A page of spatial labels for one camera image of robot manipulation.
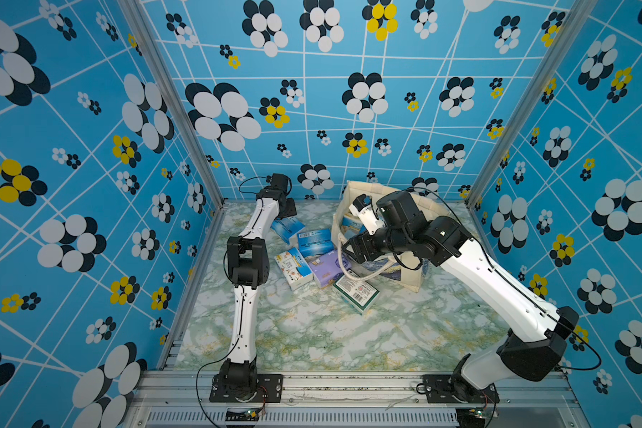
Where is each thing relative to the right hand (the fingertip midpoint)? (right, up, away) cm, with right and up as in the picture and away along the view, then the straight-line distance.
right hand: (357, 239), depth 69 cm
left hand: (-24, +11, +39) cm, 47 cm away
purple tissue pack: (-9, -12, +22) cm, 27 cm away
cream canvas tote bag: (+15, -12, +17) cm, 26 cm away
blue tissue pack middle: (-13, -3, +29) cm, 32 cm away
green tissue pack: (+2, -19, +17) cm, 26 cm away
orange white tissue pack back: (-19, -12, +22) cm, 31 cm away
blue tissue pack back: (-24, +3, +33) cm, 41 cm away
